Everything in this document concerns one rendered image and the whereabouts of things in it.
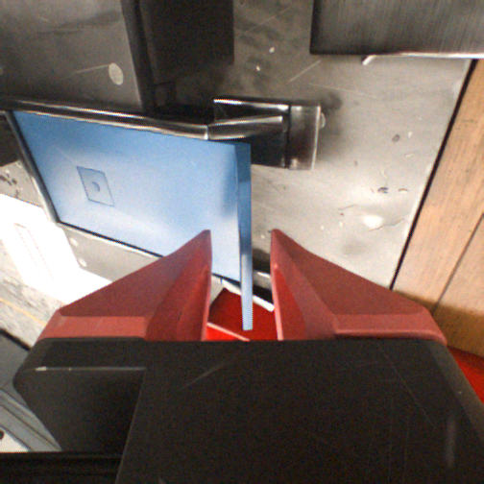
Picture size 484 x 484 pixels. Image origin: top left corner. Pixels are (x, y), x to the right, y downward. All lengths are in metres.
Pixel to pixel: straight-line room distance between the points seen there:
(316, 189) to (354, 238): 0.04
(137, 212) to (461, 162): 0.17
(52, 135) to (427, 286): 0.24
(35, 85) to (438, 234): 0.23
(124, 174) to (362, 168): 0.14
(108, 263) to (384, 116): 0.20
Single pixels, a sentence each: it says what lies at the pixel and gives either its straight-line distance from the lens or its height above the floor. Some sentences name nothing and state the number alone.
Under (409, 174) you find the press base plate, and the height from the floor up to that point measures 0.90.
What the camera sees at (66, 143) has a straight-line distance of 0.19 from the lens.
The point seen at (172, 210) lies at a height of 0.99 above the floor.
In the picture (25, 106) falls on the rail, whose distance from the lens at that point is 0.20.
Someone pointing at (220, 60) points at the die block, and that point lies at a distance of 0.20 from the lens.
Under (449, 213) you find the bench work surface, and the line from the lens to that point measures 0.22.
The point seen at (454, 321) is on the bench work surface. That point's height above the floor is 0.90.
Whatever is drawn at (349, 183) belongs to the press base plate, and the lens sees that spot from 0.21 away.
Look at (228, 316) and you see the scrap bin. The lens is 0.26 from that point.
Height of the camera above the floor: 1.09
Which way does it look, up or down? 45 degrees down
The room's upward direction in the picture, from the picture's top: 140 degrees counter-clockwise
